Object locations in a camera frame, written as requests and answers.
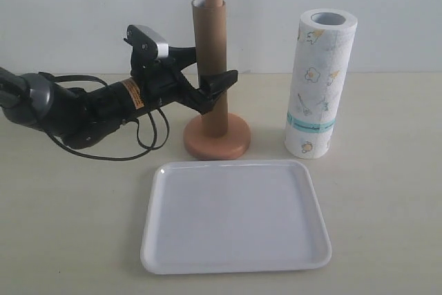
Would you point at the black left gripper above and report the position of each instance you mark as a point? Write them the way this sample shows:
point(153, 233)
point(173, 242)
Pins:
point(161, 81)

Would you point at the brown cardboard tube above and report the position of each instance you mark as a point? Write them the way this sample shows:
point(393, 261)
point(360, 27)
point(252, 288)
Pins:
point(210, 34)

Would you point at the patterned paper towel roll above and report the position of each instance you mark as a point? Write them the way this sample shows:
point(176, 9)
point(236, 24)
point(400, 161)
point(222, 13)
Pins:
point(323, 48)

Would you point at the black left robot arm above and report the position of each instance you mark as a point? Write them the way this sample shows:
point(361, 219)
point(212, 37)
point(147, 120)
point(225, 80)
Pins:
point(83, 118)

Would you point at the wooden paper towel holder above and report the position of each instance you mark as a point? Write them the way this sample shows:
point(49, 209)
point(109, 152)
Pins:
point(228, 147)

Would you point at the white rectangular tray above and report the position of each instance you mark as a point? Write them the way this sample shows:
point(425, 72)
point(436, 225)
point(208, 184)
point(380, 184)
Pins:
point(238, 216)

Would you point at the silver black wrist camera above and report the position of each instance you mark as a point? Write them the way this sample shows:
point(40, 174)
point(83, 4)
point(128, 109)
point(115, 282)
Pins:
point(146, 42)

